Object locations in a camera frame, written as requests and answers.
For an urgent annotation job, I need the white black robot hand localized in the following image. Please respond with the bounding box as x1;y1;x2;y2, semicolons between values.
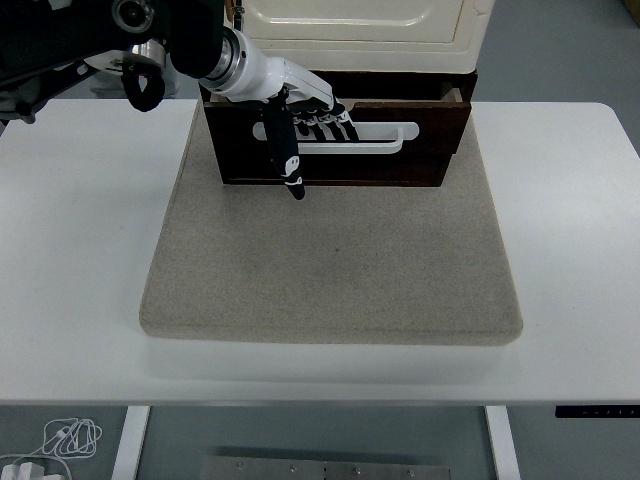
216;32;362;202

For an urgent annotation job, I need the white drawer handle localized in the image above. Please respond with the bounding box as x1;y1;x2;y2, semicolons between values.
252;121;419;156

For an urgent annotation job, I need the dark brown wooden drawer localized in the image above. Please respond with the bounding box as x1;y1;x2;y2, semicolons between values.
202;82;475;156

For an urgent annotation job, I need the cream cabinet door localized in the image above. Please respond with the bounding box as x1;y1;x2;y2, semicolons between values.
239;0;464;47

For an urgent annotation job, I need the cream cabinet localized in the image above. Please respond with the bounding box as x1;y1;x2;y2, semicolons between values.
219;0;494;75

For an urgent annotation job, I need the dark brown drawer housing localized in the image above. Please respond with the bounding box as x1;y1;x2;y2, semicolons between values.
197;67;479;188

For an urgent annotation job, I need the beige fabric mat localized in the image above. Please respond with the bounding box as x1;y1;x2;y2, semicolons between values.
137;99;525;348

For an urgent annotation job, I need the white table leg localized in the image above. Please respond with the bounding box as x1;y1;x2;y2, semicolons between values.
483;405;523;480
110;405;152;480

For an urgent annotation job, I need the white charger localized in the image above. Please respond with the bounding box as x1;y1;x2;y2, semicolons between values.
2;462;47;480

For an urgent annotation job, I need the black table control panel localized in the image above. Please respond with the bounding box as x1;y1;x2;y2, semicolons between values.
554;404;640;419

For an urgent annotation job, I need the white cable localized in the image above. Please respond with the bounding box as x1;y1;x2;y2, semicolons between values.
0;417;104;480

